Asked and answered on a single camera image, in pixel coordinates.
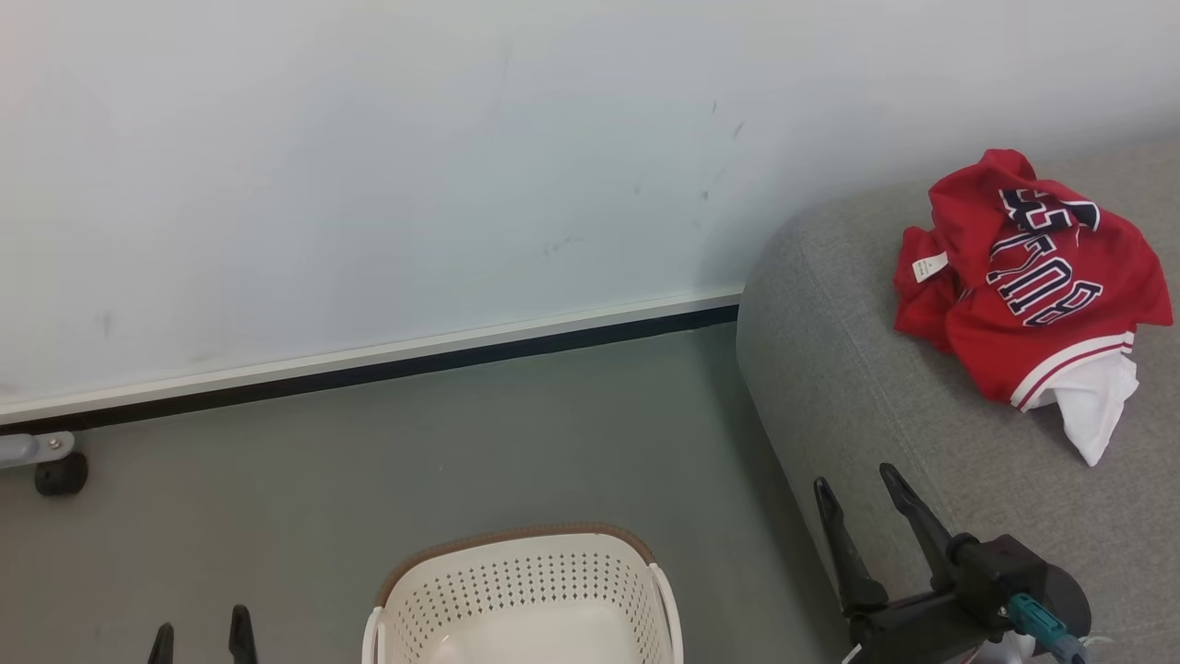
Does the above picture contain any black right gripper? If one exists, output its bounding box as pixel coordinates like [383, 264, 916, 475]
[813, 462, 1006, 664]

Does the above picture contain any red jersey with dark lettering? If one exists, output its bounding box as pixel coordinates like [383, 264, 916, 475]
[926, 148, 1174, 411]

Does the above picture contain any cream perforated plastic laundry basket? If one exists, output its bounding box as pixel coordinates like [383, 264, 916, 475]
[361, 523, 686, 664]

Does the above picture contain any grey fabric sofa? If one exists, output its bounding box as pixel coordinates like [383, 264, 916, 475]
[735, 134, 1180, 664]

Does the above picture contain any black caster wheel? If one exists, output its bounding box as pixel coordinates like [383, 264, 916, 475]
[34, 451, 90, 498]

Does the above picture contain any grey metal cart leg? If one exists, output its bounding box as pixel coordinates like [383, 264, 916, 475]
[0, 431, 77, 470]

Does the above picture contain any white and black baseboard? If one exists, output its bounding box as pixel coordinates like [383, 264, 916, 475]
[0, 285, 745, 436]

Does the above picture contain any black cable with teal plug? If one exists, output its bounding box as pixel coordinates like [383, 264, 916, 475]
[1007, 592, 1091, 664]

